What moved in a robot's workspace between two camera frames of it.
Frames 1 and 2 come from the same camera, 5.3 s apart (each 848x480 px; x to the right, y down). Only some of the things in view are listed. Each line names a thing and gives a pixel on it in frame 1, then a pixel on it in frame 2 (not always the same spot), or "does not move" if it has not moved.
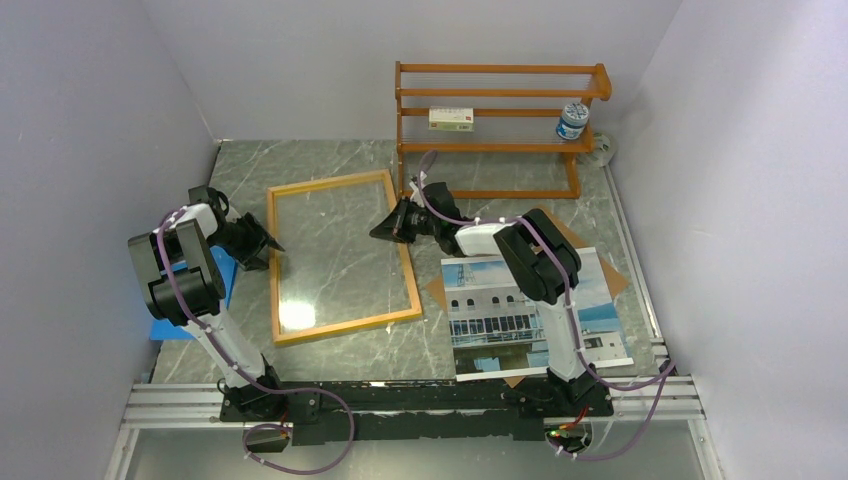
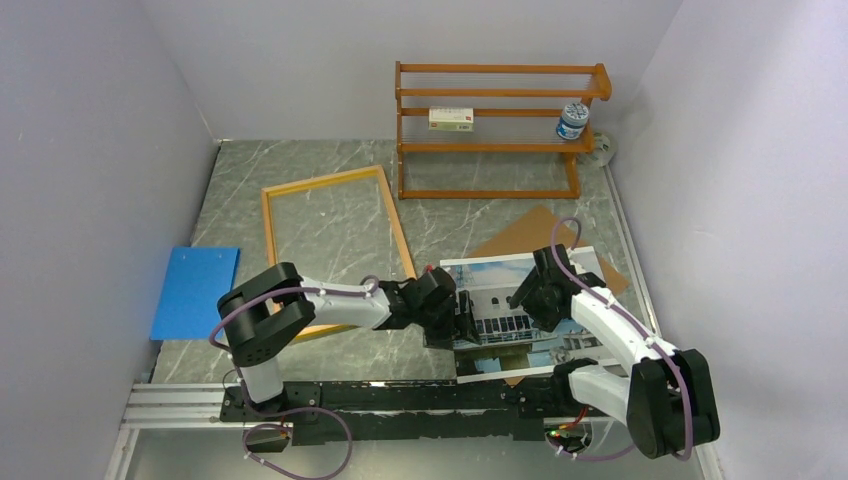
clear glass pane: x=330 y=269 does not move
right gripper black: x=393 y=227 -> x=525 y=297
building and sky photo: x=497 y=331 does not move
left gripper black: x=259 y=237 -> x=442 y=338
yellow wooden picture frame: x=363 y=323 does not move
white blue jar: x=572 y=122 does not move
